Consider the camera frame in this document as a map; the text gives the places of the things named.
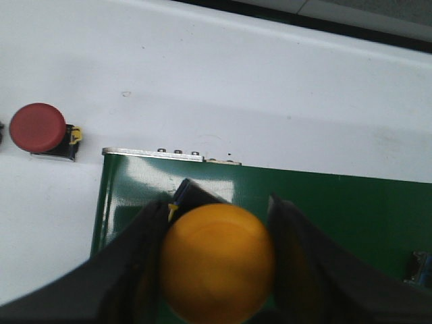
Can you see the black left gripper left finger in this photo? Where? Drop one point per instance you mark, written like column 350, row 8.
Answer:
column 117, row 285

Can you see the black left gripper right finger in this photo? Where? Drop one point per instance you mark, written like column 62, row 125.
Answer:
column 318, row 281

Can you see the green conveyor belt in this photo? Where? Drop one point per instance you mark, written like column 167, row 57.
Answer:
column 381, row 222

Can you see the push button base on belt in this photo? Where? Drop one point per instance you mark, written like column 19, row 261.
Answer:
column 418, row 269

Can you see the red push button far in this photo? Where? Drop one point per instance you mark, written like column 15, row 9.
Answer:
column 41, row 130

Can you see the grey granite counter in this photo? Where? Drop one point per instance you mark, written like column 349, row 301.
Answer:
column 405, row 24

